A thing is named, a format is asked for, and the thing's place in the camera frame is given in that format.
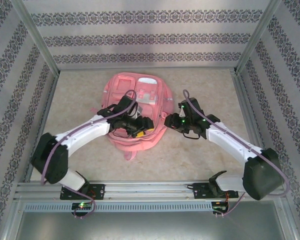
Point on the pink school backpack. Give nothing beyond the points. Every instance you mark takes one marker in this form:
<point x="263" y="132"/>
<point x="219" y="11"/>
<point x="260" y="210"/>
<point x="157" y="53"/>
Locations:
<point x="115" y="100"/>

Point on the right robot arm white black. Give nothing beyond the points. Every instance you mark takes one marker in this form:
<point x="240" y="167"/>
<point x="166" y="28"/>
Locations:
<point x="230" y="142"/>

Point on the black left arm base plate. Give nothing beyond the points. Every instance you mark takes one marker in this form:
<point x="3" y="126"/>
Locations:
<point x="97" y="191"/>

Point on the aluminium frame post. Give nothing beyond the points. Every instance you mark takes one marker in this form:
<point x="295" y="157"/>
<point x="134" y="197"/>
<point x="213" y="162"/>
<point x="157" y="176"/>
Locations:
<point x="35" y="37"/>
<point x="258" y="37"/>

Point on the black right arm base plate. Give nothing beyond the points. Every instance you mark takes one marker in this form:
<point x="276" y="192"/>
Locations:
<point x="200" y="191"/>

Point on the aluminium side rail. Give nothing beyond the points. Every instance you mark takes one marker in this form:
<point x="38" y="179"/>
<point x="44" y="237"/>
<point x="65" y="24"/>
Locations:
<point x="246" y="105"/>
<point x="52" y="90"/>

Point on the grey metal sheet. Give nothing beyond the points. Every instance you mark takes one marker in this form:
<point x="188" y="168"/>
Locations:
<point x="150" y="227"/>

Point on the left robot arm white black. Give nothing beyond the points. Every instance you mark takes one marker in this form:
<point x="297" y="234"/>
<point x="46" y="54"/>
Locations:
<point x="87" y="130"/>

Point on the aluminium mounting rail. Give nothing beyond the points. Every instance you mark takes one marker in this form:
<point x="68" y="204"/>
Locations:
<point x="145" y="190"/>

